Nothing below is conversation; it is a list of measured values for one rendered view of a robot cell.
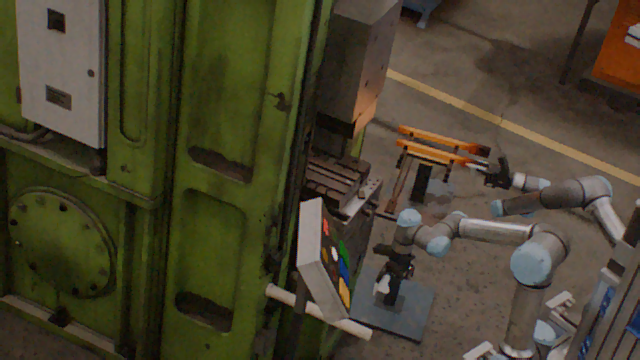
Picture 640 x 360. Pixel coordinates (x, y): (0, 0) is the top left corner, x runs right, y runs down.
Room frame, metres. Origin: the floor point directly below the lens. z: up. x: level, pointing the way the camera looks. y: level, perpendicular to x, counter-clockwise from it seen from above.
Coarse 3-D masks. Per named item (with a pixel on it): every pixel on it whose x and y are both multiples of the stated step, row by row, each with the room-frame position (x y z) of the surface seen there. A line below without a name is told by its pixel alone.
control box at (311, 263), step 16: (304, 208) 2.58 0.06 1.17; (320, 208) 2.56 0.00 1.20; (304, 224) 2.49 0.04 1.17; (320, 224) 2.47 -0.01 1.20; (304, 240) 2.40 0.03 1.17; (320, 240) 2.39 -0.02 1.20; (304, 256) 2.32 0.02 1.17; (320, 256) 2.31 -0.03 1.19; (304, 272) 2.28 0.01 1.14; (320, 272) 2.29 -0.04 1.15; (336, 272) 2.40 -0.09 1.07; (320, 288) 2.29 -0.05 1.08; (336, 288) 2.32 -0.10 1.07; (320, 304) 2.29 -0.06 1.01; (336, 304) 2.30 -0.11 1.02; (336, 320) 2.30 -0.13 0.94
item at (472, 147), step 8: (400, 128) 3.59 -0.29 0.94; (408, 128) 3.60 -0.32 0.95; (416, 136) 3.58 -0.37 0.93; (424, 136) 3.57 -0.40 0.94; (432, 136) 3.57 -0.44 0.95; (440, 136) 3.58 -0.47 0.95; (448, 144) 3.55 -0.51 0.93; (464, 144) 3.55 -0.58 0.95; (472, 144) 3.55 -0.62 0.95; (480, 144) 3.56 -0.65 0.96; (472, 152) 3.54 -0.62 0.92; (480, 152) 3.54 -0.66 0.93; (488, 152) 3.53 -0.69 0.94
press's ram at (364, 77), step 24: (336, 0) 3.01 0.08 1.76; (360, 0) 3.05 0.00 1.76; (384, 0) 3.08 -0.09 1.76; (336, 24) 2.91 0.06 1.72; (360, 24) 2.88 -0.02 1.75; (384, 24) 3.00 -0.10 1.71; (336, 48) 2.91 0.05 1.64; (360, 48) 2.88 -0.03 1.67; (384, 48) 3.06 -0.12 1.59; (336, 72) 2.90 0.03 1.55; (360, 72) 2.87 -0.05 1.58; (384, 72) 3.12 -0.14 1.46; (336, 96) 2.90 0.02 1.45; (360, 96) 2.91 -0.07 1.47
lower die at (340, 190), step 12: (312, 156) 3.17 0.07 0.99; (312, 168) 3.07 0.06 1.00; (336, 168) 3.11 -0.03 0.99; (312, 180) 3.01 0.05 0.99; (324, 180) 3.02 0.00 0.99; (336, 180) 3.03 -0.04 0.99; (312, 192) 2.96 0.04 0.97; (324, 192) 2.95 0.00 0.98; (336, 192) 2.97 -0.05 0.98; (348, 192) 3.00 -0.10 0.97; (336, 204) 2.92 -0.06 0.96
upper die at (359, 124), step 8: (320, 112) 2.97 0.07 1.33; (368, 112) 3.03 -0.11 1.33; (320, 120) 2.96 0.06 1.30; (328, 120) 2.95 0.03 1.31; (336, 120) 2.94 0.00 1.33; (360, 120) 2.96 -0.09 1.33; (368, 120) 3.05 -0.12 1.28; (328, 128) 2.95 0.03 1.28; (336, 128) 2.94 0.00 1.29; (344, 128) 2.93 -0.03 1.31; (352, 128) 2.92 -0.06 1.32; (360, 128) 2.98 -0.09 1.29; (344, 136) 2.93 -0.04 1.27; (352, 136) 2.92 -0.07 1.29
